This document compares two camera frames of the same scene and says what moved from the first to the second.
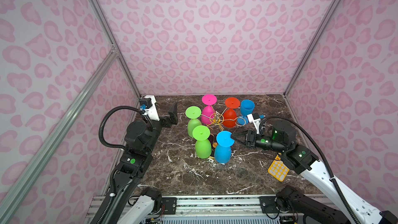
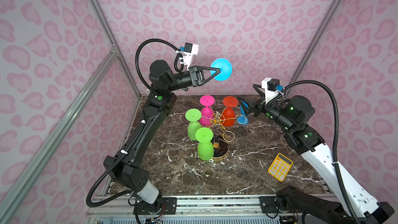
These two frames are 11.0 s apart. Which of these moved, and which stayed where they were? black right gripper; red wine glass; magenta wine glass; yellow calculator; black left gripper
Moved: black left gripper; black right gripper
Stayed: magenta wine glass; red wine glass; yellow calculator
